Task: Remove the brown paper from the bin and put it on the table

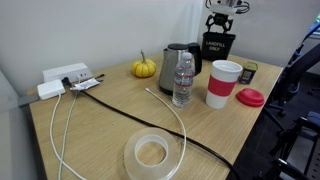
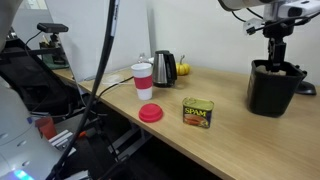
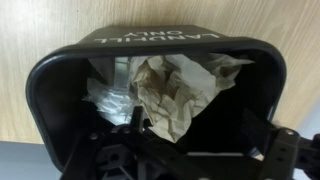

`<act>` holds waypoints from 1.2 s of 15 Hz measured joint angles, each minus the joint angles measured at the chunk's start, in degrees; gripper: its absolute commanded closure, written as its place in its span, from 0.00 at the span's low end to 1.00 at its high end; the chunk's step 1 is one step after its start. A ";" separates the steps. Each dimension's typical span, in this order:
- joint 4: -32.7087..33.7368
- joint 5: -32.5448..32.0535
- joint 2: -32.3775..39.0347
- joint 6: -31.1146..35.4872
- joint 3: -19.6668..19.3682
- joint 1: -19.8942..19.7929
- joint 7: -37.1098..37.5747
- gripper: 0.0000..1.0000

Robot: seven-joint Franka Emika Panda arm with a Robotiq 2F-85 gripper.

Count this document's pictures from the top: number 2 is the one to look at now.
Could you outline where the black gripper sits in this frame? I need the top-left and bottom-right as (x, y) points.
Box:
(262, 19), (288, 73)

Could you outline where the crumpled white paper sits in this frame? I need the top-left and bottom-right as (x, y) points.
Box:
(255, 64), (270, 74)

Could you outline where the black landfill bin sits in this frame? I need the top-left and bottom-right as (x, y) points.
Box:
(246, 59), (305, 118)

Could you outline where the clear mounting plate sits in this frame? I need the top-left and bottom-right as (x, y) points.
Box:
(243, 18), (265, 36)

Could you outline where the black stand base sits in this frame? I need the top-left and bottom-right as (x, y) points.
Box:
(294, 64), (318, 96)

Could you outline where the small yellow pumpkin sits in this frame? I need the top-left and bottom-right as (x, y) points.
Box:
(175, 54), (192, 77)

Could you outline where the spam can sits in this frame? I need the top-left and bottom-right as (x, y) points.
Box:
(181, 96), (215, 129)

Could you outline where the steel electric kettle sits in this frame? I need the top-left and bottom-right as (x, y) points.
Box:
(152, 50), (178, 89)

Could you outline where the clear plastic water bottle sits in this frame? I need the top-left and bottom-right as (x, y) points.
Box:
(137, 52), (149, 65)

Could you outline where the white cup with red sleeve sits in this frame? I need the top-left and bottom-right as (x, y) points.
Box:
(130, 62), (154, 101)

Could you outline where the red cup lid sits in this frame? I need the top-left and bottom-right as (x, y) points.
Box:
(138, 103), (164, 124)

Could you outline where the white partition panel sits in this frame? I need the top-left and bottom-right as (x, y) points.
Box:
(44, 0), (153, 83)

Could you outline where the clear tape roll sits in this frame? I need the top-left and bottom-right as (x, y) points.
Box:
(101, 73), (125, 87)

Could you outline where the red plastic cup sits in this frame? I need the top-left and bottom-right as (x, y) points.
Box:
(34, 116), (58, 140)

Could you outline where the black office chair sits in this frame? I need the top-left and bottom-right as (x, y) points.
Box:
(0, 36), (81, 116)

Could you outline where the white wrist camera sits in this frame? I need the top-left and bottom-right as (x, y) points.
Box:
(263, 0), (320, 20)

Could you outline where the black cable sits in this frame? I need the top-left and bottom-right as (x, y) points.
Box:
(96, 75), (135, 101)

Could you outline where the black robot cable hose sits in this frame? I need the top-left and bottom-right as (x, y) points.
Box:
(44, 0), (121, 180)

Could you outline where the black camera on stand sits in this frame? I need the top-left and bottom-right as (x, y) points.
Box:
(36, 22), (70, 54)

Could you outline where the aluminium frame bracket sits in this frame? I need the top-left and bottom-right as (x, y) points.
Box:
(48, 129), (78, 158)

